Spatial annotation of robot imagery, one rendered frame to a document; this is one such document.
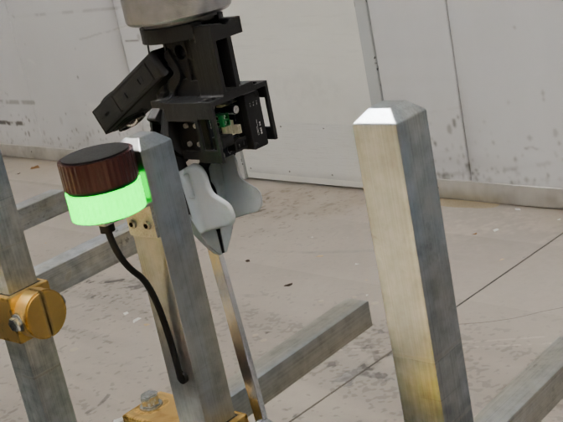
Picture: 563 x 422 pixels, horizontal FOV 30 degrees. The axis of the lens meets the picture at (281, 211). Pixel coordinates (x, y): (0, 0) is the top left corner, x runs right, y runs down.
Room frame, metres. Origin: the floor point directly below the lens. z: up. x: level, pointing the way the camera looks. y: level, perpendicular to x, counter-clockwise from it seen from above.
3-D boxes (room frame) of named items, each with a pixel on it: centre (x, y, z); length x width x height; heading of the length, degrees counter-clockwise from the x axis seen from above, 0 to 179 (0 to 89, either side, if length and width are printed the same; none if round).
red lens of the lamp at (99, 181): (0.80, 0.13, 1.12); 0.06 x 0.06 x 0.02
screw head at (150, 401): (0.88, 0.15, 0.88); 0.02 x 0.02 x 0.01
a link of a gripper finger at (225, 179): (0.90, 0.04, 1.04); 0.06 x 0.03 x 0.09; 46
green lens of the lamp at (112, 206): (0.80, 0.13, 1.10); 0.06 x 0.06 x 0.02
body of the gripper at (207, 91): (0.89, 0.05, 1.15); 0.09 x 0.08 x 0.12; 46
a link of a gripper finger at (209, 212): (0.88, 0.06, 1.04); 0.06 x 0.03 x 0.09; 46
